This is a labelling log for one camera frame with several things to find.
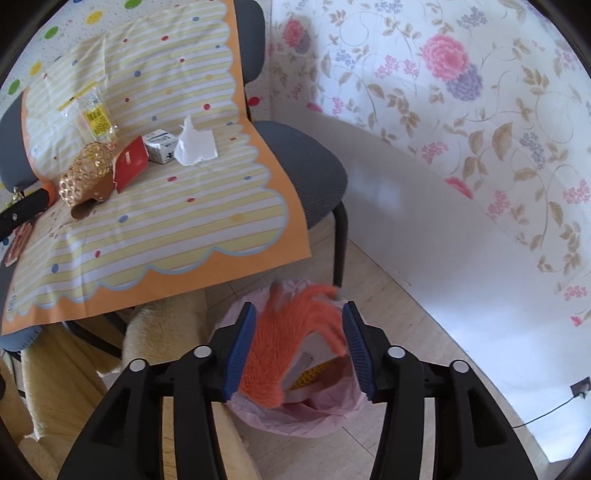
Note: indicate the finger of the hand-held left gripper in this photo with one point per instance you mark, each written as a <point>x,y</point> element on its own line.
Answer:
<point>25,210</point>

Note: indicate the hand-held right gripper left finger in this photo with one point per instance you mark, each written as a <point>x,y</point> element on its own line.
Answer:
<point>240,350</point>

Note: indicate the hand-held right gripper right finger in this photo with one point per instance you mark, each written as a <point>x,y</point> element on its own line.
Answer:
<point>358,350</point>

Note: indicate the orange foam fruit net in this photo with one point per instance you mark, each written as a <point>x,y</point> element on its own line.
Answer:
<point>277,350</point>

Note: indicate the yellow foam fruit net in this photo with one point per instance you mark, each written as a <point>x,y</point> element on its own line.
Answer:
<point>314,374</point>

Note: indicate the bin with pink bag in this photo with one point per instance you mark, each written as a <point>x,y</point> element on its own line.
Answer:
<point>300,415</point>

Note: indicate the gold action figurine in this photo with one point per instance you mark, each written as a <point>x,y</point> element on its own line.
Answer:
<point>17,196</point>

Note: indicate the white paper packaging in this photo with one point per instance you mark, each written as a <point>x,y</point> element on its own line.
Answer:
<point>314,350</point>

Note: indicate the woven bamboo basket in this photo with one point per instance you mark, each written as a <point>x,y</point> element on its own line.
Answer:
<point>85,177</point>

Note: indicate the red cardboard box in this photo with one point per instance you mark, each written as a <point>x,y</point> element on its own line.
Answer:
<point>130,164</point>

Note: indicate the clear bag with yellow label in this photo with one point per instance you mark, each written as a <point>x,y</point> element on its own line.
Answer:
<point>94,115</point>

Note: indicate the yellow striped plastic sheet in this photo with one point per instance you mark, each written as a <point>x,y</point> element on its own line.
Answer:
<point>161,221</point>

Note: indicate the white carton box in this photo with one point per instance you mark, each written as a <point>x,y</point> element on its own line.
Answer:
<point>159,146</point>

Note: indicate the beige plush rug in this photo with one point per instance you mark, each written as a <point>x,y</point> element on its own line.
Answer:
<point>60,369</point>

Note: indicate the white crumpled tissue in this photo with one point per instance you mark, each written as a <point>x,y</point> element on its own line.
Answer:
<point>194,145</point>

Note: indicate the balloon printed sheet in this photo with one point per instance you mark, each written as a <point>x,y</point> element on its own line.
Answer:
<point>69,32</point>

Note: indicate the grey padded chair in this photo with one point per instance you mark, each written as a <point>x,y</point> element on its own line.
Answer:
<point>304,170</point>

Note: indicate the floral printed sheet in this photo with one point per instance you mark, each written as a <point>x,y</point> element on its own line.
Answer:
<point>438,115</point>

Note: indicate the wall socket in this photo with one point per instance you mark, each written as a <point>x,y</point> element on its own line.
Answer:
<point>581,386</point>

